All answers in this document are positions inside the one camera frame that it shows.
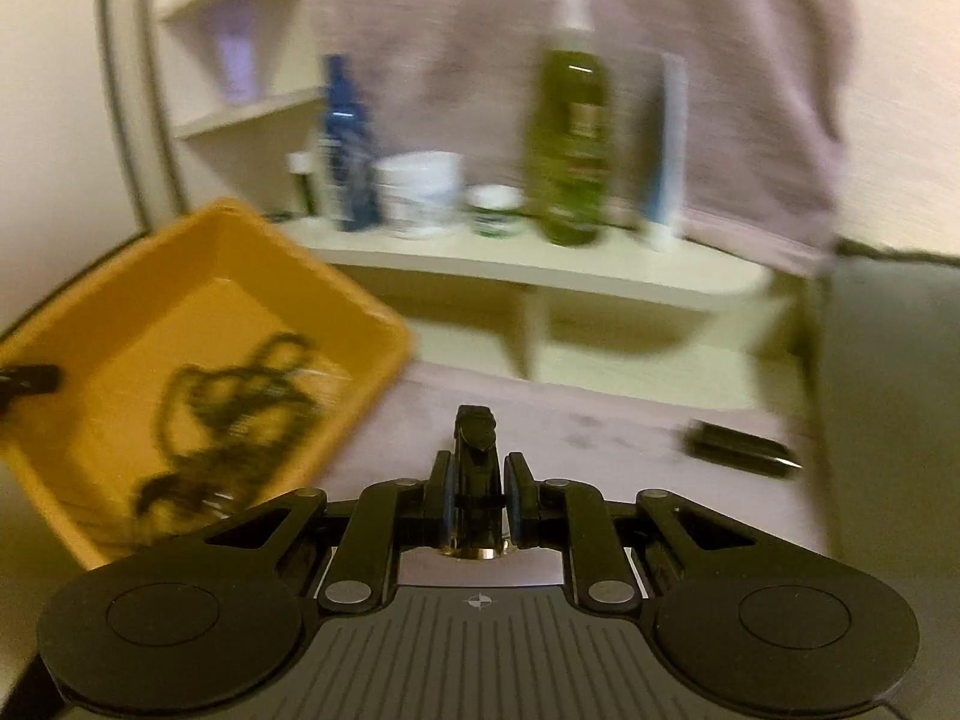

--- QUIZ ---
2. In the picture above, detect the black strap wristwatch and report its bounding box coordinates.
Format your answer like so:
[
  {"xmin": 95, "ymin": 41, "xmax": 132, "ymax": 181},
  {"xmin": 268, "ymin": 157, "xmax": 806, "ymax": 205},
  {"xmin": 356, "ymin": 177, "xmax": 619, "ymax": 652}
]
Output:
[{"xmin": 443, "ymin": 405, "xmax": 508, "ymax": 561}]

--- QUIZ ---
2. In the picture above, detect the brown beaded necklace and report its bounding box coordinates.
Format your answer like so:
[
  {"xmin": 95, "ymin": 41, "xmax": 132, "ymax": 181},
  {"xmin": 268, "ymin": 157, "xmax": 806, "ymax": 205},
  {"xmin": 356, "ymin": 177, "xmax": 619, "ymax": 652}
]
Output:
[{"xmin": 130, "ymin": 331, "xmax": 332, "ymax": 545}]

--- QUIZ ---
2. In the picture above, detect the yellow plastic tray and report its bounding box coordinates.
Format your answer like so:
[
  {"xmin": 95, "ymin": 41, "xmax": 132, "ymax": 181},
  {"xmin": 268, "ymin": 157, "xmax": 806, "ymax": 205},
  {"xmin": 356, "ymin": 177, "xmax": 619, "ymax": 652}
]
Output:
[{"xmin": 2, "ymin": 200, "xmax": 412, "ymax": 569}]

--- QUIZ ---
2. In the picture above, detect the cream corner shelf unit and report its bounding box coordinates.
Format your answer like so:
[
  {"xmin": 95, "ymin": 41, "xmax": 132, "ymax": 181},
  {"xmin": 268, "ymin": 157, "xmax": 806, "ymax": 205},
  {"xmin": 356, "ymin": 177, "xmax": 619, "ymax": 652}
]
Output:
[{"xmin": 151, "ymin": 0, "xmax": 807, "ymax": 416}]

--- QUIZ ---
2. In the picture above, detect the small green white jar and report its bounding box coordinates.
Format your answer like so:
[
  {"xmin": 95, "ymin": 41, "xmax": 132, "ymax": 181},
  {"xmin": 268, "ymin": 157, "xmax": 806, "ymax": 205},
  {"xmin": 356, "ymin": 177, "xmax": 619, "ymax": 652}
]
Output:
[{"xmin": 466, "ymin": 184, "xmax": 524, "ymax": 238}]

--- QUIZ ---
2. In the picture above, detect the blue white tube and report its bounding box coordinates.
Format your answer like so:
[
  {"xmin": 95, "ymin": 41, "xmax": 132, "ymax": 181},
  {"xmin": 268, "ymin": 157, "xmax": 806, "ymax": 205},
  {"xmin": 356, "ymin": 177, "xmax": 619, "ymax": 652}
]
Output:
[{"xmin": 644, "ymin": 54, "xmax": 688, "ymax": 252}]

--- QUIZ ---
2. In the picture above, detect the white cream jar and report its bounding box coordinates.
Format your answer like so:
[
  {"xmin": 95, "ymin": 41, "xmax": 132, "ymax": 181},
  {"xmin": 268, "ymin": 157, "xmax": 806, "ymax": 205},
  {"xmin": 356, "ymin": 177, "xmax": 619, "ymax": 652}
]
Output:
[{"xmin": 374, "ymin": 151, "xmax": 464, "ymax": 239}]

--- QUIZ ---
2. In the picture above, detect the blue spray bottle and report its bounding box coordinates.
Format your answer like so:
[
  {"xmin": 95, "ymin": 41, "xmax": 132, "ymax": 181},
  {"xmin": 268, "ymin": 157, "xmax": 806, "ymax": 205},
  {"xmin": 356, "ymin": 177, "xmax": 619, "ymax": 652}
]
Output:
[{"xmin": 322, "ymin": 54, "xmax": 381, "ymax": 232}]

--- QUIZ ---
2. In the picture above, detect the grey cushion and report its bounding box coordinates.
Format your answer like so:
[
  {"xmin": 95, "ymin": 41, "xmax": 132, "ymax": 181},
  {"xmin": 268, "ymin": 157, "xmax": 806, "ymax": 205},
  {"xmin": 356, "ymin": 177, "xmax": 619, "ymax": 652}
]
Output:
[{"xmin": 814, "ymin": 249, "xmax": 958, "ymax": 718}]

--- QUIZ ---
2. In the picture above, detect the lilac tube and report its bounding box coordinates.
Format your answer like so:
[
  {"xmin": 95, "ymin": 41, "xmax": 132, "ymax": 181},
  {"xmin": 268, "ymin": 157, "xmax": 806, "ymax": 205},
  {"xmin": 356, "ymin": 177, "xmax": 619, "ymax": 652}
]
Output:
[{"xmin": 210, "ymin": 0, "xmax": 260, "ymax": 106}]

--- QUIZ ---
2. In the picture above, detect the green olive spray bottle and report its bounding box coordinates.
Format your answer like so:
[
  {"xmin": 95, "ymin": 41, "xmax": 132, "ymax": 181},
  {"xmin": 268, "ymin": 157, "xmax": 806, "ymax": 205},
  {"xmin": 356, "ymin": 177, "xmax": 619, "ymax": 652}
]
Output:
[{"xmin": 524, "ymin": 0, "xmax": 612, "ymax": 247}]

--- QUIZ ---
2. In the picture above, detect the pink hanging towel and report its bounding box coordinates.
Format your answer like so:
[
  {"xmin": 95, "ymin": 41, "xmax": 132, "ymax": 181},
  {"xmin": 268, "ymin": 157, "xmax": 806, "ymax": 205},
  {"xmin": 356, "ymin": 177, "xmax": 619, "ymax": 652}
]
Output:
[{"xmin": 316, "ymin": 0, "xmax": 854, "ymax": 275}]

